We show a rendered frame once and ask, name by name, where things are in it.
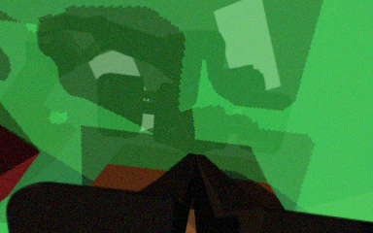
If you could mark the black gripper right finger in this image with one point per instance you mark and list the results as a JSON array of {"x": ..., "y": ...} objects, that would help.
[{"x": 222, "y": 206}]

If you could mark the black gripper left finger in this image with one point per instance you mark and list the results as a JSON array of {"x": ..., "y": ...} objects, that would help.
[{"x": 161, "y": 207}]

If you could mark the small red cube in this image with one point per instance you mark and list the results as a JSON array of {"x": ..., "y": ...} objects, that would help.
[{"x": 15, "y": 158}]

